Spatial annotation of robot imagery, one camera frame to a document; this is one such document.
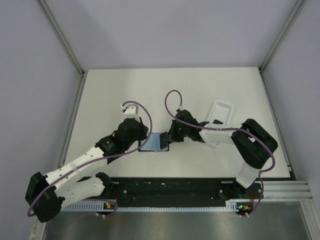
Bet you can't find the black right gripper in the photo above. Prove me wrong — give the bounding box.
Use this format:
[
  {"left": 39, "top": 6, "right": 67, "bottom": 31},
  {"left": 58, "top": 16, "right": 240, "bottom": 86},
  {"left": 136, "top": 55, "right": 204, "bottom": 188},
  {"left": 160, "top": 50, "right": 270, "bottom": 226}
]
[{"left": 164, "top": 120, "right": 190, "bottom": 143}]

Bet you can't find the black credit card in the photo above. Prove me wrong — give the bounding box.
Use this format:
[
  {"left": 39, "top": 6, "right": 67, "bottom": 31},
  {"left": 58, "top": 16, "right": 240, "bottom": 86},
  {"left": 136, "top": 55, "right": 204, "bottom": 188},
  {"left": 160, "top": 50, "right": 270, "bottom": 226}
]
[{"left": 159, "top": 132, "right": 169, "bottom": 142}]

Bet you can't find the black leather card holder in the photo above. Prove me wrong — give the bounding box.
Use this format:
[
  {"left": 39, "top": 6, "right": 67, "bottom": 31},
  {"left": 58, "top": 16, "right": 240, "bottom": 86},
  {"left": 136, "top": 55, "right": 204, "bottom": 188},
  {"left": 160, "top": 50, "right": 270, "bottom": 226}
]
[{"left": 138, "top": 132, "right": 170, "bottom": 152}]

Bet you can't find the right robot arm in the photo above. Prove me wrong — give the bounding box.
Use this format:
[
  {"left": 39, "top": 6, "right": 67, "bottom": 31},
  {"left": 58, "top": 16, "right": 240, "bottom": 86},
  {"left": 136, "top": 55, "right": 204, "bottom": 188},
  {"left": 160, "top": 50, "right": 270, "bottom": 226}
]
[{"left": 164, "top": 109, "right": 278, "bottom": 198}]

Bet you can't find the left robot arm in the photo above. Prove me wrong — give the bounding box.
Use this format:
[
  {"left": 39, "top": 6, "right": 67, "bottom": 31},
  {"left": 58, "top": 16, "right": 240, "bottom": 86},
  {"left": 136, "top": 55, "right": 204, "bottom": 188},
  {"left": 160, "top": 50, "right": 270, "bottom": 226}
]
[{"left": 25, "top": 117, "right": 149, "bottom": 223}]

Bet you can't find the black card with gold print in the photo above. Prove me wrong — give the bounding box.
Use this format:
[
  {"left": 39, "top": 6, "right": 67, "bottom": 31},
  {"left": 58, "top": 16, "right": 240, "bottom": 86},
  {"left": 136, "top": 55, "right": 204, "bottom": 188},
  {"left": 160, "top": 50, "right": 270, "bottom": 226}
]
[{"left": 212, "top": 119, "right": 225, "bottom": 125}]

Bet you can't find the white plastic basket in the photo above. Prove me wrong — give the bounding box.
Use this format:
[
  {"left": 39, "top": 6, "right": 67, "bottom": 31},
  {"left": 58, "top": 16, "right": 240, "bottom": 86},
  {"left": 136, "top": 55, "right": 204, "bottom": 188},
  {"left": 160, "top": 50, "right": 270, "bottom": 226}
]
[{"left": 204, "top": 99, "right": 236, "bottom": 148}]

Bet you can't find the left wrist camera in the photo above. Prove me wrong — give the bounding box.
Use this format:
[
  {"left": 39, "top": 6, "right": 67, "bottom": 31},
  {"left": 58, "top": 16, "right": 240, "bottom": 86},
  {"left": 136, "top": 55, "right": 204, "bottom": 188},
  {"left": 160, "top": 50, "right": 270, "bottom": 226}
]
[{"left": 121, "top": 104, "right": 140, "bottom": 122}]

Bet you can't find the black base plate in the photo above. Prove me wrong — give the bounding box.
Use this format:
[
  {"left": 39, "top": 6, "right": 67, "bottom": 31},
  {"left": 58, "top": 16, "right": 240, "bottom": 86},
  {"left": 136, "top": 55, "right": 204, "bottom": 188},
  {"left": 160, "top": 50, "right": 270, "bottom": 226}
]
[{"left": 109, "top": 177, "right": 263, "bottom": 208}]

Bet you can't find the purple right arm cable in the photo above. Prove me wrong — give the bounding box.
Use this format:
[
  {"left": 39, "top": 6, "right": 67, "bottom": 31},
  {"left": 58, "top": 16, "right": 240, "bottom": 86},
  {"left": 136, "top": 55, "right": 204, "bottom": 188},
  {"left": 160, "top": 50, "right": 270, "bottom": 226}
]
[{"left": 164, "top": 89, "right": 277, "bottom": 217}]

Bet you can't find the grey slotted cable duct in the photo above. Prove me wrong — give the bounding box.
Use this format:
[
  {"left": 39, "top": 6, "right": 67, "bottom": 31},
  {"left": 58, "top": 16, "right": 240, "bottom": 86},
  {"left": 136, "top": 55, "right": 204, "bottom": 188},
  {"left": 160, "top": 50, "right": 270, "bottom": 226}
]
[{"left": 59, "top": 199, "right": 253, "bottom": 213}]

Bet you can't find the aluminium frame rail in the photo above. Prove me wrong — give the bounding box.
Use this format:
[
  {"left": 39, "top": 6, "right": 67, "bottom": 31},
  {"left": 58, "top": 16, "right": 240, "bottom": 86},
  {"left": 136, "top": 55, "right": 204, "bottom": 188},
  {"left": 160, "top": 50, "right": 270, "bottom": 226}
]
[{"left": 262, "top": 181, "right": 313, "bottom": 202}]

